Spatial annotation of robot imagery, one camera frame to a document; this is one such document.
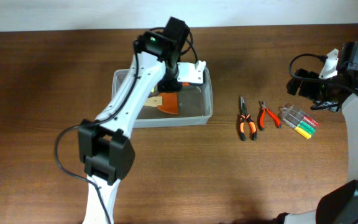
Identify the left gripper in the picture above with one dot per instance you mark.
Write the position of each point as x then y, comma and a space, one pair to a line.
166, 85

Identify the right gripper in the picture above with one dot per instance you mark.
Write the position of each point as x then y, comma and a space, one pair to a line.
306, 89

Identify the orange scraper with wooden handle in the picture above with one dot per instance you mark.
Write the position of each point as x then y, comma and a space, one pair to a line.
165, 102

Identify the clear plastic storage box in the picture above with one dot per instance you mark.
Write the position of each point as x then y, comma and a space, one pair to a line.
195, 107

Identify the clear case of mini screwdrivers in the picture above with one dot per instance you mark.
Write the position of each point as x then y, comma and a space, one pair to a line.
298, 120

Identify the long-nose pliers orange-black handles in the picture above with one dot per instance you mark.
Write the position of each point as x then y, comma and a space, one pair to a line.
244, 118

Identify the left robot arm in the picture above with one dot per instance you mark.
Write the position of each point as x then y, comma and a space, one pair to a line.
104, 144

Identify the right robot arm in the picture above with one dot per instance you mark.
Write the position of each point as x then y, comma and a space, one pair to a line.
335, 88

